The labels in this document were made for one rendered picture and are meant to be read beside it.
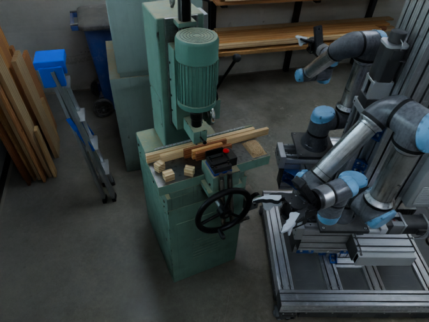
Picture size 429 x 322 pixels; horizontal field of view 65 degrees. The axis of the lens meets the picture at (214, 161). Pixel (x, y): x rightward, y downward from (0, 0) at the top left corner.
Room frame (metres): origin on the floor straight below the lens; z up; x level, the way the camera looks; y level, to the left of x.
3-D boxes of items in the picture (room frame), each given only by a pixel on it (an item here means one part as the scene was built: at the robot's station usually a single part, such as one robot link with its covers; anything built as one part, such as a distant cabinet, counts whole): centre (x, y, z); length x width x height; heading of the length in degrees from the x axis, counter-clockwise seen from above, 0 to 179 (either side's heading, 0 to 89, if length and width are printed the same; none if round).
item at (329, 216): (0.80, -0.42, 1.12); 0.11 x 0.08 x 0.11; 29
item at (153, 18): (1.57, 0.23, 1.16); 0.22 x 0.22 x 0.72; 27
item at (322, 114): (1.53, -0.57, 0.98); 0.13 x 0.12 x 0.14; 107
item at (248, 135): (1.36, -0.01, 0.92); 0.61 x 0.02 x 0.04; 117
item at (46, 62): (1.78, 0.91, 0.58); 0.27 x 0.25 x 1.16; 108
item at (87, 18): (3.09, 1.03, 0.48); 0.64 x 0.54 x 0.97; 110
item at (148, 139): (1.42, 0.15, 0.76); 0.57 x 0.45 x 0.09; 27
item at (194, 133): (1.32, 0.10, 1.03); 0.14 x 0.07 x 0.09; 27
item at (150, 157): (1.34, 0.06, 0.93); 0.60 x 0.02 x 0.05; 117
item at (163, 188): (1.23, 0.01, 0.87); 0.61 x 0.30 x 0.06; 117
